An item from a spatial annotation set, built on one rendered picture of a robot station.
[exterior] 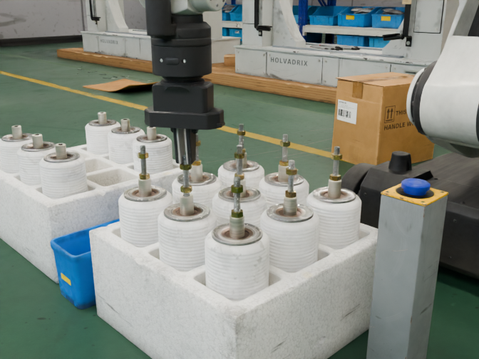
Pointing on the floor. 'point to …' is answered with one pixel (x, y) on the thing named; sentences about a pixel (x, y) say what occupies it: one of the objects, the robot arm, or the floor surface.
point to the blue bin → (76, 266)
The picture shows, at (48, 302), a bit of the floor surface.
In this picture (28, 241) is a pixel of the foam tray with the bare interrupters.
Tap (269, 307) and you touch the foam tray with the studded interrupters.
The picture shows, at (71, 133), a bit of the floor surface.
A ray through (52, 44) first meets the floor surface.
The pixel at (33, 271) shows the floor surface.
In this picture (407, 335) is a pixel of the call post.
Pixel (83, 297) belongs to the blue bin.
